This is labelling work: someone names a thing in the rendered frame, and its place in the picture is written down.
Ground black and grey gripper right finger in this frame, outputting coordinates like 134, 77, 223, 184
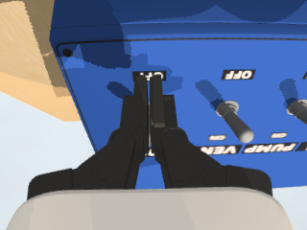
150, 75, 273, 196

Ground blue switch panel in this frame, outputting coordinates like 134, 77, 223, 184
49, 0, 307, 190

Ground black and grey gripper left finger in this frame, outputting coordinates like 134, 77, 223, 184
27, 75, 149, 200

